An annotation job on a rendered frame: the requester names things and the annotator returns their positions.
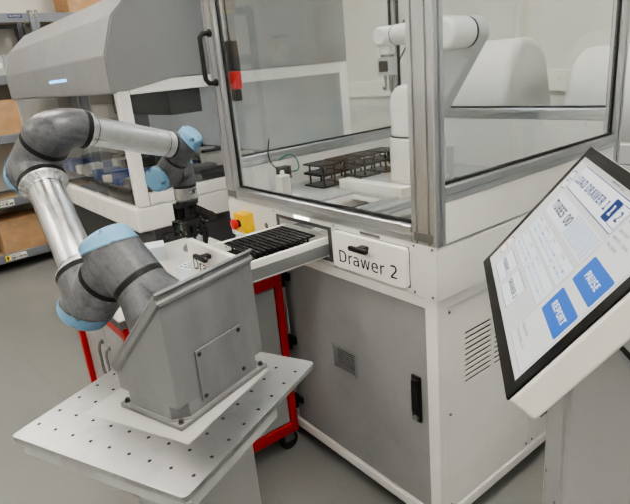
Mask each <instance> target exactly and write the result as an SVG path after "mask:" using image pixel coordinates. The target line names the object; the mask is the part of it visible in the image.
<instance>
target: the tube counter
mask: <svg viewBox="0 0 630 504"><path fill-rule="evenodd" d="M556 227H557V228H558V230H559V231H560V233H561V235H562V236H563V238H564V239H565V241H566V243H567V244H568V246H569V248H570V249H571V251H572V252H573V254H574V256H575V257H576V259H577V260H578V262H579V264H580V263H581V262H582V261H583V260H584V259H585V258H586V257H587V256H588V255H589V254H590V253H591V252H592V251H593V250H594V249H595V248H596V247H597V246H598V245H600V244H601V243H602V242H603V240H602V239H601V238H600V237H599V235H598V234H597V233H596V232H595V230H594V229H593V228H592V227H591V226H590V224H589V223H588V222H587V221H586V220H585V218H584V217H583V216H582V215H581V213H580V212H579V211H578V210H577V209H576V207H575V208H574V209H573V210H572V211H571V212H570V213H569V214H568V215H567V216H566V217H565V218H564V219H563V220H562V221H561V222H560V223H559V224H558V225H557V226H556Z"/></svg>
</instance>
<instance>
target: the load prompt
mask: <svg viewBox="0 0 630 504"><path fill-rule="evenodd" d="M566 188H567V189H568V190H569V191H570V192H571V193H572V195H573V196H574V197H575V198H576V199H577V200H578V201H579V202H580V204H581V205H582V206H583V207H584V208H585V209H586V210H587V212H588V213H589V214H590V215H591V216H592V217H593V218H594V220H595V221H596V222H597V223H598V224H599V225H600V226H601V228H602V229H603V230H604V231H605V232H606V233H607V234H608V235H610V234H611V233H612V232H613V231H614V230H615V229H616V228H617V227H618V226H619V225H620V224H621V223H622V222H623V221H624V220H625V219H626V218H627V217H628V216H629V215H630V200H629V199H628V198H626V197H625V196H624V195H623V194H621V193H620V192H619V191H618V190H616V189H615V188H614V187H613V186H612V185H610V184H609V183H608V182H607V181H605V180H604V179H603V178H602V177H600V176H599V175H598V174H597V173H596V172H594V171H593V170H592V169H591V168H589V167H588V166H586V167H585V168H584V169H583V170H582V171H581V172H580V173H579V174H578V176H577V177H576V178H575V179H574V180H573V181H572V182H571V183H570V184H569V185H568V186H567V187H566Z"/></svg>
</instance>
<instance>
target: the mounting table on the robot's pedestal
mask: <svg viewBox="0 0 630 504"><path fill-rule="evenodd" d="M255 360H257V361H262V362H264V363H267V368H266V369H269V370H268V371H267V372H266V373H264V374H263V375H262V376H261V377H260V378H259V379H258V380H257V381H256V382H255V383H254V384H253V385H252V386H251V387H250V388H249V389H247V390H246V391H245V392H244V393H243V394H242V395H241V396H240V397H239V398H238V399H237V400H236V401H235V402H234V403H233V404H232V405H230V406H229V407H228V408H227V409H226V410H225V411H224V412H223V413H222V414H221V415H220V416H219V417H218V418H217V419H216V420H215V421H213V422H212V423H211V424H210V425H209V426H208V427H207V428H206V429H205V430H204V431H203V432H202V433H201V434H200V435H199V436H198V437H196V438H195V439H194V440H193V441H192V442H191V443H190V444H186V443H182V442H179V441H176V440H172V439H169V438H166V437H162V436H159V435H156V434H152V433H149V432H146V431H142V430H139V429H136V428H133V427H129V426H126V425H123V424H119V423H116V422H113V421H109V420H106V419H103V418H99V417H96V416H93V415H89V414H86V412H87V411H89V410H90V409H92V408H93V407H94V406H96V405H97V404H99V403H100V402H102V401H103V400H104V399H106V398H107V397H109V396H110V395H112V394H113V393H114V392H116V391H117V390H119V389H120V388H121V387H120V383H119V379H118V374H117V372H115V370H114V369H113V370H111V371H109V372H108V373H106V374H105V375H103V376H102V377H100V378H99V379H97V380H96V381H94V382H93V383H91V384H90V385H88V386H86V387H85V388H83V389H82V390H80V391H79V392H77V393H76V394H74V395H73V396H71V397H70V398H68V399H67V400H65V401H63V402H62V403H60V404H59V405H57V406H56V407H54V408H53V409H51V410H50V411H48V412H47V413H45V414H44V415H42V416H41V417H39V418H37V419H36V420H34V421H33V422H31V423H30V424H28V425H27V426H25V427H24V428H22V429H21V430H19V431H18V432H16V433H15V434H14V435H13V437H14V441H15V442H17V443H20V444H22V447H23V450H24V453H26V454H29V455H32V456H34V457H37V458H40V459H42V460H45V461H48V462H50V463H53V464H56V465H58V466H61V467H63V468H66V469H69V470H71V471H74V472H77V473H79V474H82V475H85V476H87V477H90V478H93V479H95V480H98V481H101V482H103V483H106V484H109V485H111V486H114V487H116V488H119V489H122V490H124V491H127V492H130V493H132V494H135V495H138V496H140V497H143V498H146V499H148V500H151V501H154V502H156V503H159V504H182V503H186V502H188V501H190V503H191V504H199V502H200V501H201V500H202V499H203V498H204V497H205V496H206V495H207V494H208V493H209V491H210V490H211V489H212V488H213V487H214V486H215V485H216V484H217V483H218V482H219V480H220V479H221V478H222V477H223V476H224V475H225V474H226V473H227V472H228V471H229V469H230V468H231V467H232V466H233V465H234V464H235V463H236V462H237V461H238V460H239V458H240V457H241V456H242V455H243V454H244V453H245V452H246V451H247V450H248V449H249V447H250V446H251V445H252V444H253V443H254V442H255V441H256V440H257V439H258V437H259V436H260V435H261V434H262V433H263V432H264V431H265V430H266V429H267V428H268V426H269V425H270V424H271V423H272V422H273V421H274V420H275V419H276V418H277V409H276V408H277V407H278V406H279V405H280V403H281V402H282V401H283V400H284V399H285V398H286V397H287V396H288V395H289V394H290V393H291V392H292V391H293V390H294V388H295V387H296V386H297V385H298V384H299V383H300V382H301V381H302V380H303V379H304V378H305V377H306V376H307V375H308V373H309V372H310V371H311V370H312V369H313V362H312V361H307V360H302V359H296V358H291V357H286V356H280V355H275V354H270V353H264V352H259V353H258V354H257V355H255Z"/></svg>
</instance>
